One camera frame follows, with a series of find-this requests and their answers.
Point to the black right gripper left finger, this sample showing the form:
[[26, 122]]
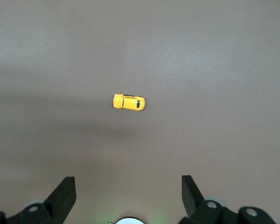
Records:
[[58, 200]]

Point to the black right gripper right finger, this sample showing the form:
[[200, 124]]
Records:
[[196, 205]]

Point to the yellow beetle toy car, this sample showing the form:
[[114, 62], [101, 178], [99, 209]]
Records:
[[128, 102]]

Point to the brown table mat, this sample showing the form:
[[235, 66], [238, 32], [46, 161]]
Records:
[[140, 46]]

